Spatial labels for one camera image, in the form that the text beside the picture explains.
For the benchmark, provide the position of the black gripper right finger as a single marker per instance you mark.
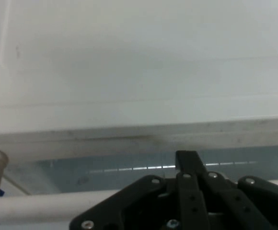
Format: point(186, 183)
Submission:
point(239, 198)

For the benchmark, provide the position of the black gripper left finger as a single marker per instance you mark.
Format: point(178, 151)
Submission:
point(139, 189)

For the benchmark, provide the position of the cream toaster oven body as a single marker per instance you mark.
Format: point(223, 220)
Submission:
point(129, 60)

